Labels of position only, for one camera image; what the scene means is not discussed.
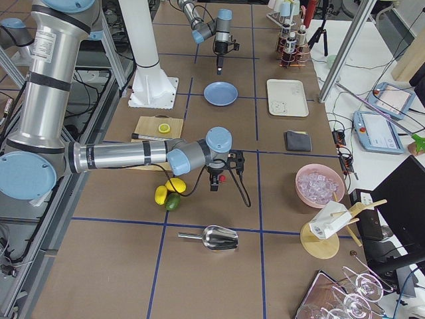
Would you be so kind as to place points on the blue teach pendant far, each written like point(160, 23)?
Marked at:
point(391, 99)

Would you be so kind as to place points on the steel knife handle tube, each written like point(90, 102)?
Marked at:
point(136, 136)

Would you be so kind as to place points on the lemon half slice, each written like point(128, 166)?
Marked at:
point(164, 128)

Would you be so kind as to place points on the copper wire bottle rack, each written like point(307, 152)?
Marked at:
point(299, 58)

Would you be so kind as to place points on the grey folded cloth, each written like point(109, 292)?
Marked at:
point(297, 141)

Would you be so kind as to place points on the large yellow lemon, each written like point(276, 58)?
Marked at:
point(175, 184)

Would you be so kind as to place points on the cream bear serving tray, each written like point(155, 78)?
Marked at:
point(286, 98)

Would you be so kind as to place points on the white wire cup rack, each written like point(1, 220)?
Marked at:
point(283, 10)

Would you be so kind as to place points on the steel ice scoop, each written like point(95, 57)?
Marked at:
point(215, 238)

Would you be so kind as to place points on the red cylinder bottle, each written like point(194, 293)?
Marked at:
point(309, 13)

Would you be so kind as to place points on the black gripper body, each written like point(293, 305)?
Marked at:
point(219, 48)
point(212, 172)

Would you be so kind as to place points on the blue teach pendant near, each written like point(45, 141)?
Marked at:
point(376, 134)

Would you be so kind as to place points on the blue teach pendant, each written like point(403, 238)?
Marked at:
point(391, 99)
point(376, 134)

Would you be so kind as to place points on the dark tea bottle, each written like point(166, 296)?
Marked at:
point(285, 31)
point(289, 49)
point(300, 35)

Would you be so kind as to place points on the green lime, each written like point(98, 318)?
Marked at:
point(172, 201)

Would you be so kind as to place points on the small yellow lemon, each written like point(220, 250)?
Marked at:
point(160, 195)

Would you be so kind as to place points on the aluminium frame post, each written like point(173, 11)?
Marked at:
point(353, 32)

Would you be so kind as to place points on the black camera tripod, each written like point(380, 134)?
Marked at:
point(321, 31)

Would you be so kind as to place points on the black laptop monitor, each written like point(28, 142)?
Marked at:
point(404, 213)

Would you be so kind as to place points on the mint green bowl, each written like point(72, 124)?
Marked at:
point(330, 60)

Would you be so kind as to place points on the blue plastic plate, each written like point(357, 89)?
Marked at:
point(220, 93)

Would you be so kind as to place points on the pink bowl of ice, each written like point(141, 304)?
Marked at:
point(316, 185)

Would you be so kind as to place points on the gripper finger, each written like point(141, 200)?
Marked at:
point(221, 63)
point(212, 182)
point(218, 65)
point(217, 181)

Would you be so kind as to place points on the round wooden stand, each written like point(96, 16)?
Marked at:
point(328, 248)

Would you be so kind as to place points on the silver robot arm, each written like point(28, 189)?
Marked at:
point(36, 155)
point(218, 28)

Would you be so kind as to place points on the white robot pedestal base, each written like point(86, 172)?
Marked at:
point(151, 87)

